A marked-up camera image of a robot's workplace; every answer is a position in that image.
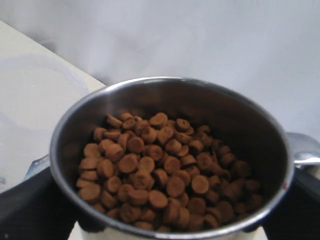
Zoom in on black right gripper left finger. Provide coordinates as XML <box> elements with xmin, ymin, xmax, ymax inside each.
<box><xmin>0</xmin><ymin>168</ymin><xmax>105</xmax><ymax>240</ymax></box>

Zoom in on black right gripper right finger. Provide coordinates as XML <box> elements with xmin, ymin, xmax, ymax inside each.
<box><xmin>246</xmin><ymin>167</ymin><xmax>320</xmax><ymax>240</ymax></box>

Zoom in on steel mug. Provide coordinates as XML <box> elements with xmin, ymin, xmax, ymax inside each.
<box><xmin>49</xmin><ymin>76</ymin><xmax>320</xmax><ymax>240</ymax></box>

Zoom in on clear plastic tumbler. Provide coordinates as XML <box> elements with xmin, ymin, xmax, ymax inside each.
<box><xmin>0</xmin><ymin>54</ymin><xmax>89</xmax><ymax>192</ymax></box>

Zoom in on white curtain backdrop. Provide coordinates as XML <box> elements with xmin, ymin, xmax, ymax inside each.
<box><xmin>0</xmin><ymin>0</ymin><xmax>320</xmax><ymax>139</ymax></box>

